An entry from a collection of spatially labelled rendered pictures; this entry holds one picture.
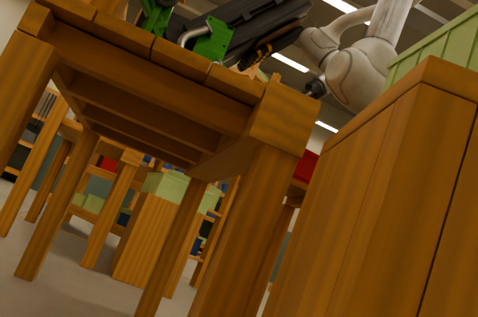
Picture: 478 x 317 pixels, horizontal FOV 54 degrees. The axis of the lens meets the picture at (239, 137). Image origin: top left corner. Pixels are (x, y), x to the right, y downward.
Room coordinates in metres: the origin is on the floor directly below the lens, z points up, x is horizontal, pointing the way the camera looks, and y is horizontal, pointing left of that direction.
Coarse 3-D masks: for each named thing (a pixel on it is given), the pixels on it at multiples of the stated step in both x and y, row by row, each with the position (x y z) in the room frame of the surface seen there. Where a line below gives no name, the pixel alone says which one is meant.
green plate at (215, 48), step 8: (208, 16) 1.69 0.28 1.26; (216, 24) 1.69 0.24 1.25; (224, 24) 1.69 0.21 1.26; (216, 32) 1.68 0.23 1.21; (224, 32) 1.69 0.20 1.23; (232, 32) 1.70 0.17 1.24; (200, 40) 1.66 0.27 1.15; (208, 40) 1.67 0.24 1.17; (216, 40) 1.67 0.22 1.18; (224, 40) 1.68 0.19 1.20; (200, 48) 1.65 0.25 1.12; (208, 48) 1.66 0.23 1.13; (216, 48) 1.67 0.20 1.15; (224, 48) 1.67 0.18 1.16; (208, 56) 1.65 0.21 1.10; (216, 56) 1.66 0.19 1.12
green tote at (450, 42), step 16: (464, 16) 0.63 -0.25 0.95; (448, 32) 0.67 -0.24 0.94; (464, 32) 0.63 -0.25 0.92; (416, 48) 0.76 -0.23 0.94; (432, 48) 0.71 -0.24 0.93; (448, 48) 0.66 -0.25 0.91; (464, 48) 0.61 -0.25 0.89; (400, 64) 0.82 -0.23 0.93; (416, 64) 0.75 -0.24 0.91; (464, 64) 0.59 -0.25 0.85
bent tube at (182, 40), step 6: (204, 24) 1.65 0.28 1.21; (192, 30) 1.62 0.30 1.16; (198, 30) 1.62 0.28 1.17; (204, 30) 1.63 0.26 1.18; (210, 30) 1.63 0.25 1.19; (180, 36) 1.61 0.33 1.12; (186, 36) 1.61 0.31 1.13; (192, 36) 1.62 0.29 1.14; (210, 36) 1.65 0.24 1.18; (180, 42) 1.60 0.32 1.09
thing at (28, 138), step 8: (48, 88) 9.44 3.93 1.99; (56, 88) 9.56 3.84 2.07; (48, 96) 9.46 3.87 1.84; (56, 96) 9.49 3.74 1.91; (48, 104) 9.47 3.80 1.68; (40, 112) 9.45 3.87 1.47; (40, 120) 9.47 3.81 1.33; (40, 128) 9.48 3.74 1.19; (24, 136) 9.53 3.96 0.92; (32, 136) 9.56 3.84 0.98; (24, 144) 9.45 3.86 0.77; (32, 144) 9.53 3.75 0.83; (8, 168) 9.44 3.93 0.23
